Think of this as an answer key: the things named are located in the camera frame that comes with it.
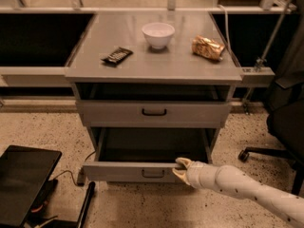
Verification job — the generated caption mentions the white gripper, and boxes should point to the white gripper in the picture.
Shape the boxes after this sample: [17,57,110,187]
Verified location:
[172,158,219,190]

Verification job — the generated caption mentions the grey drawer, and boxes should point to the grey drawer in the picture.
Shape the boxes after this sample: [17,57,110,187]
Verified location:
[84,127,211,183]
[76,100,231,128]

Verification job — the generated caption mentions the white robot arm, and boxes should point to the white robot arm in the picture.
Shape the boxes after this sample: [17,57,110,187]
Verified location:
[172,158,304,228]

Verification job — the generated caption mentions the grey metal drawer cabinet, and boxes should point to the grey metal drawer cabinet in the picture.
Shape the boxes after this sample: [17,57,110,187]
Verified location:
[64,9,244,185]

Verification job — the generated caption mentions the grey top drawer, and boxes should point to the grey top drawer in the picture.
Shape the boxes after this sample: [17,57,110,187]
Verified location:
[76,100,231,128]

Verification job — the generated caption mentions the black pole on floor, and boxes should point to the black pole on floor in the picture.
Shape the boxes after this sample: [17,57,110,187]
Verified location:
[76,181,95,228]

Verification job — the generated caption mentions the black office chair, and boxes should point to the black office chair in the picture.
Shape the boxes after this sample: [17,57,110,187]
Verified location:
[238,16,304,195]

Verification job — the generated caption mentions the crushed gold soda can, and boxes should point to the crushed gold soda can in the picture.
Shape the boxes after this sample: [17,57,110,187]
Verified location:
[192,35,225,61]

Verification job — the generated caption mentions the black candy bar wrapper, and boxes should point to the black candy bar wrapper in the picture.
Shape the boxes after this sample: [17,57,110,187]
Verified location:
[102,47,133,65]

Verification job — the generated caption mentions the metal clamp rod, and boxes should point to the metal clamp rod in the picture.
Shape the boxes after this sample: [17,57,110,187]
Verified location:
[240,0,298,115]

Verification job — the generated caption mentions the white ceramic bowl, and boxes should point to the white ceramic bowl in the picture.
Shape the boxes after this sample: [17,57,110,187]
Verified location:
[142,22,175,49]

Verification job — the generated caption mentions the grey power adapter with cable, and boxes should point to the grey power adapter with cable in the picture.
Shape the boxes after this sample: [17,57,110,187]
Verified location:
[51,150,97,187]

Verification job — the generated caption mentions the white cable at cabinet side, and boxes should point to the white cable at cabinet side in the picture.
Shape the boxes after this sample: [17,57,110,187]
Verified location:
[217,4,236,58]

